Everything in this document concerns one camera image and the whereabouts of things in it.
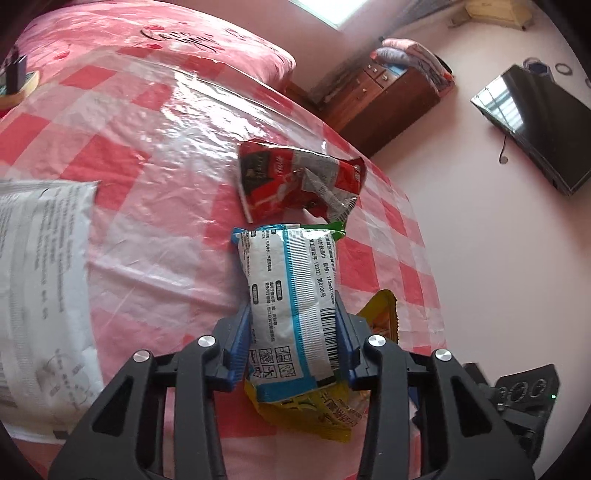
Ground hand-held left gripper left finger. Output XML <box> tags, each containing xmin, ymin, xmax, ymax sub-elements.
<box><xmin>47</xmin><ymin>304</ymin><xmax>254</xmax><ymax>480</ymax></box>

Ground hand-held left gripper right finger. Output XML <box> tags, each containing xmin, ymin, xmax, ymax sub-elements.
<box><xmin>335</xmin><ymin>295</ymin><xmax>535</xmax><ymax>480</ymax></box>

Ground white blue tissue packet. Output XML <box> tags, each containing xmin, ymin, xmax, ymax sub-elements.
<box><xmin>231</xmin><ymin>223</ymin><xmax>348</xmax><ymax>403</ymax></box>

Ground yellow snack packet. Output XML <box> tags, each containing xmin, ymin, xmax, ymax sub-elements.
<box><xmin>244</xmin><ymin>376</ymin><xmax>372</xmax><ymax>445</ymax></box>

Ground orange snack packet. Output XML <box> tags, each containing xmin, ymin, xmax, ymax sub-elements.
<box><xmin>358</xmin><ymin>290</ymin><xmax>400</xmax><ymax>344</ymax></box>

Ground red snack packet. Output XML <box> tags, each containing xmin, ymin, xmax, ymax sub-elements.
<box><xmin>237</xmin><ymin>140</ymin><xmax>369</xmax><ymax>223</ymax></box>

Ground checkered plastic sheet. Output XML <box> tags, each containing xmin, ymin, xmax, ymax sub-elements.
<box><xmin>0</xmin><ymin>46</ymin><xmax>446</xmax><ymax>480</ymax></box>

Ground grey mailing bag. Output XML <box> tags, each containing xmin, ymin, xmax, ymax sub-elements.
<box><xmin>0</xmin><ymin>179</ymin><xmax>106</xmax><ymax>439</ymax></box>

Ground brown wooden cabinet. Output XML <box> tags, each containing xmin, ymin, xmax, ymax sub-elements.
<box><xmin>286</xmin><ymin>62</ymin><xmax>441</xmax><ymax>158</ymax></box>

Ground black television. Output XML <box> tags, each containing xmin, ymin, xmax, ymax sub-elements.
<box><xmin>470</xmin><ymin>64</ymin><xmax>591</xmax><ymax>198</ymax></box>

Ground folded blankets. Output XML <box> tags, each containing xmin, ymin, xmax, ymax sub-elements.
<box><xmin>369</xmin><ymin>38</ymin><xmax>456</xmax><ymax>99</ymax></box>

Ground pink duvet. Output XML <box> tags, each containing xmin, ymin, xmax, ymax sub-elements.
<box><xmin>14</xmin><ymin>0</ymin><xmax>297</xmax><ymax>93</ymax></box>

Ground window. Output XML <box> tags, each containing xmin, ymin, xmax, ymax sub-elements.
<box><xmin>288</xmin><ymin>0</ymin><xmax>387</xmax><ymax>31</ymax></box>

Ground black charger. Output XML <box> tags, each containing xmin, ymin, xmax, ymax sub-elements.
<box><xmin>4</xmin><ymin>54</ymin><xmax>28</xmax><ymax>92</ymax></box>

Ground wooden wall shelf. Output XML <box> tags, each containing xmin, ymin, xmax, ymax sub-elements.
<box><xmin>450</xmin><ymin>0</ymin><xmax>535</xmax><ymax>32</ymax></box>

